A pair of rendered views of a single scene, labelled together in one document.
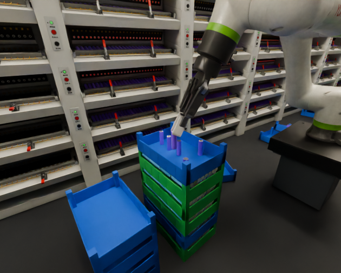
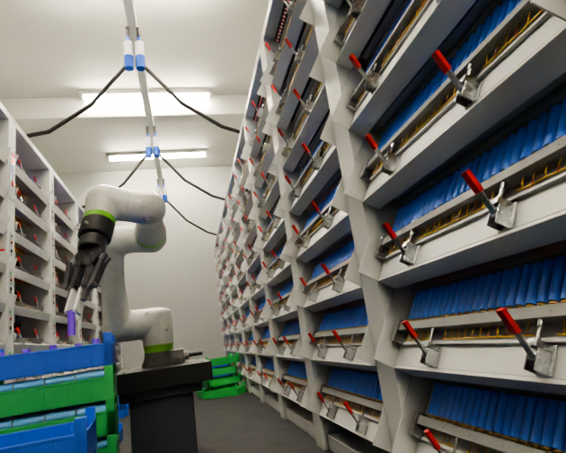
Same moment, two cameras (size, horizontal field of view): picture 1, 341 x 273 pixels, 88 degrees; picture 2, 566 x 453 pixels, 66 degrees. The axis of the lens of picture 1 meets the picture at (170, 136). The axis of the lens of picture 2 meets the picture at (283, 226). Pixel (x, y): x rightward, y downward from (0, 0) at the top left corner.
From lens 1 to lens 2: 1.01 m
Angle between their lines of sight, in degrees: 80
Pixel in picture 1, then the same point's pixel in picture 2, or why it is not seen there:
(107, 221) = not seen: outside the picture
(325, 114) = (154, 333)
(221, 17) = (104, 207)
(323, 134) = (162, 358)
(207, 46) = (98, 224)
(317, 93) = (139, 315)
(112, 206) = not seen: outside the picture
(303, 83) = (124, 304)
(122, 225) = not seen: outside the picture
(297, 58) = (117, 274)
